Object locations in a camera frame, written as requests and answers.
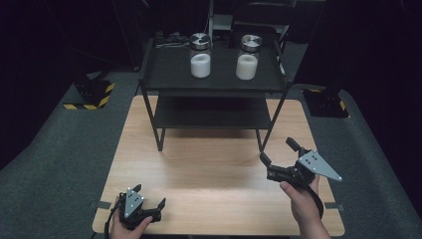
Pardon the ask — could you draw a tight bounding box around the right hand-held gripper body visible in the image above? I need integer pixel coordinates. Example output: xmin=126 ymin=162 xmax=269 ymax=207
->
xmin=266 ymin=147 xmax=343 ymax=191

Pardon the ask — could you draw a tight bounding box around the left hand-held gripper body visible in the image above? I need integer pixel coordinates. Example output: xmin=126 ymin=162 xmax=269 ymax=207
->
xmin=116 ymin=186 xmax=163 ymax=231

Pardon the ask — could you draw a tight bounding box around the black two-tier metal shelf rack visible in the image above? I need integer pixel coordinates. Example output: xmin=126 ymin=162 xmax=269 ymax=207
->
xmin=138 ymin=37 xmax=293 ymax=153

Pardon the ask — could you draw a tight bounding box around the glass jar with metal lid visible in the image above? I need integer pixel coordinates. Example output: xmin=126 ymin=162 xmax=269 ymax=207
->
xmin=189 ymin=32 xmax=213 ymax=80
xmin=235 ymin=33 xmax=264 ymax=82

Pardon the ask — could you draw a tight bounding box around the person's left hand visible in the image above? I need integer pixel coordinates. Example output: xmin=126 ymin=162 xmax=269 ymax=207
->
xmin=108 ymin=196 xmax=154 ymax=239

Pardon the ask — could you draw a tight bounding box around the person's right hand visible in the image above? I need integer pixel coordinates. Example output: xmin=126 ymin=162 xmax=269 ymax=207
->
xmin=279 ymin=174 xmax=321 ymax=230

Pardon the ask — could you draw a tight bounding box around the grey tape strip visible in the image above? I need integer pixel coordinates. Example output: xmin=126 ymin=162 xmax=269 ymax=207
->
xmin=324 ymin=201 xmax=345 ymax=212
xmin=90 ymin=200 xmax=112 ymax=210

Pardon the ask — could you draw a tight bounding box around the black stand base striped tape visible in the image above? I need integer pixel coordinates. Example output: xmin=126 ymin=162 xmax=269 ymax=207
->
xmin=302 ymin=86 xmax=350 ymax=120
xmin=62 ymin=77 xmax=116 ymax=111

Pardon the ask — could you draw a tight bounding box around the black power strip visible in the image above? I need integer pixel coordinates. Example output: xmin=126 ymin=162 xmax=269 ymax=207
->
xmin=154 ymin=31 xmax=191 ymax=46

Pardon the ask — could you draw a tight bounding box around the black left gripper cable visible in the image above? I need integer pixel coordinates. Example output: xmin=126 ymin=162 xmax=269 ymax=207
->
xmin=104 ymin=200 xmax=123 ymax=239

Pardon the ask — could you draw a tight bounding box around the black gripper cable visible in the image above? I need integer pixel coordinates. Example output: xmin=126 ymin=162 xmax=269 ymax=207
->
xmin=306 ymin=183 xmax=325 ymax=221
xmin=104 ymin=200 xmax=123 ymax=239

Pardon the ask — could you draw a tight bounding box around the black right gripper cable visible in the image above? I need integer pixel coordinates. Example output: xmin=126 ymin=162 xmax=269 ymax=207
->
xmin=306 ymin=183 xmax=325 ymax=221

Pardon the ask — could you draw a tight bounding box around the grey box on post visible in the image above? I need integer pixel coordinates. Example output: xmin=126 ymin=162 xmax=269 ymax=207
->
xmin=212 ymin=13 xmax=234 ymax=32

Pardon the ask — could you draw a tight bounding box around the grey metal post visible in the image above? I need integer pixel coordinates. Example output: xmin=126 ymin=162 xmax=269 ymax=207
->
xmin=206 ymin=0 xmax=215 ymax=38

